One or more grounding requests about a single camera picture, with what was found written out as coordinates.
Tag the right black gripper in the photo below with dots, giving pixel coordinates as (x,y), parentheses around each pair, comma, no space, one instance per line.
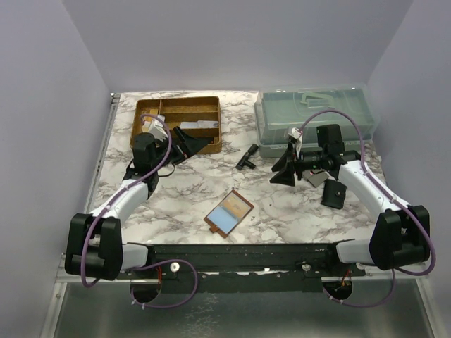
(287,175)

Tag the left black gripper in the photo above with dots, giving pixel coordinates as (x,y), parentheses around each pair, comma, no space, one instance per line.
(189,146)

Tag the blue credit card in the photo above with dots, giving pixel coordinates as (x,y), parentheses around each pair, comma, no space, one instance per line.
(224,220)

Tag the brown leather card holder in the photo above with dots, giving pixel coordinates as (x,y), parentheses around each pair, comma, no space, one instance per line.
(234,203)

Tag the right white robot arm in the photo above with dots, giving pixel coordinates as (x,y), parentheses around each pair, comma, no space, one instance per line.
(401,230)

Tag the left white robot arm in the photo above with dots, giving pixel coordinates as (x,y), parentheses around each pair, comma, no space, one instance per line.
(95,247)

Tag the white card in tray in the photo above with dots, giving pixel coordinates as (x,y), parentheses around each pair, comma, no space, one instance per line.
(200,124)

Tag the grey card wallet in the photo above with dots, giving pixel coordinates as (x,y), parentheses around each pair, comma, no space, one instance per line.
(315,178)

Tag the black item in tray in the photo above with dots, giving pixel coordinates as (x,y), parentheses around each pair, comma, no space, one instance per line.
(209,140)

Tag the brown cork organizer tray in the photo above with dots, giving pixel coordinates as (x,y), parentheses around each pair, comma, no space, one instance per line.
(177,110)

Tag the black T-shaped pipe fitting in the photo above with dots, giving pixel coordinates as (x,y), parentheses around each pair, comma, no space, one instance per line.
(244,161)

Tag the black snap wallet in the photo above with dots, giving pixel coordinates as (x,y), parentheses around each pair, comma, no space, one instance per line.
(334,194)

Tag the clear lidded plastic box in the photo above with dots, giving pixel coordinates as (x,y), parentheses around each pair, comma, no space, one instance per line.
(279,109)

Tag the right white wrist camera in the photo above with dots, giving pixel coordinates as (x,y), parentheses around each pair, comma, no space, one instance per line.
(295,137)

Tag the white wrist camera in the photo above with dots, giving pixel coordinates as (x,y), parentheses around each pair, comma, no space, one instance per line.
(295,137)
(154,127)

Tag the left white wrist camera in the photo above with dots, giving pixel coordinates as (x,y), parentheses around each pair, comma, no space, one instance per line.
(154,127)

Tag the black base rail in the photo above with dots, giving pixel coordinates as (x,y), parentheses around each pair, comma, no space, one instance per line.
(245,268)

